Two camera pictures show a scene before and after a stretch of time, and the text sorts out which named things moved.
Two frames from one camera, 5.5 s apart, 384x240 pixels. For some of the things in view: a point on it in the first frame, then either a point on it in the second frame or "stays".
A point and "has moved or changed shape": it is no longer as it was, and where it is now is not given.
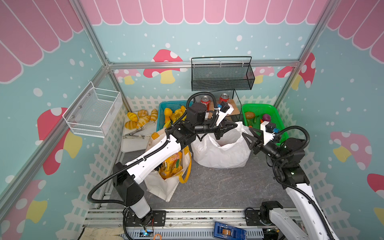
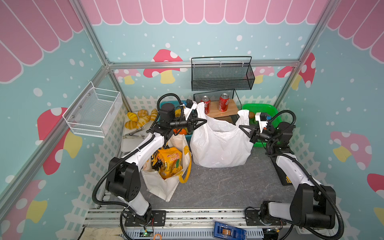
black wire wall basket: x=222 y=73 stays
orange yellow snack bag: x=173 y=165 stays
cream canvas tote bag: x=164 y=189 stays
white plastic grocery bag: x=232 y=150 has moved or changed shape
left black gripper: x=221 y=128 to x=191 y=123
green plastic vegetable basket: x=260 y=109 stays
